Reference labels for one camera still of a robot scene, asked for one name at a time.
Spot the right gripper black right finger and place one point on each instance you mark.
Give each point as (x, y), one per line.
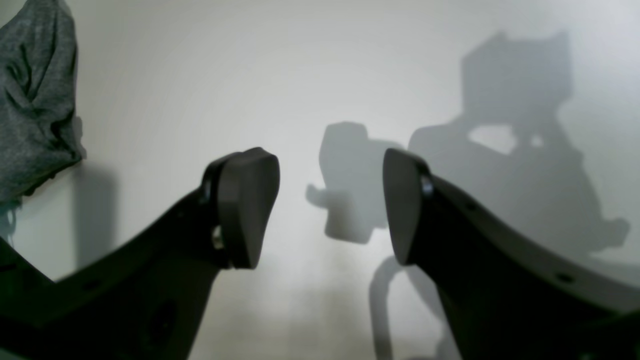
(505, 297)

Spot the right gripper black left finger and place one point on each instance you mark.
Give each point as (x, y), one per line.
(145, 300)

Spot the grey long-sleeve T-shirt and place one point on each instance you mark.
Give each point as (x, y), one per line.
(38, 135)

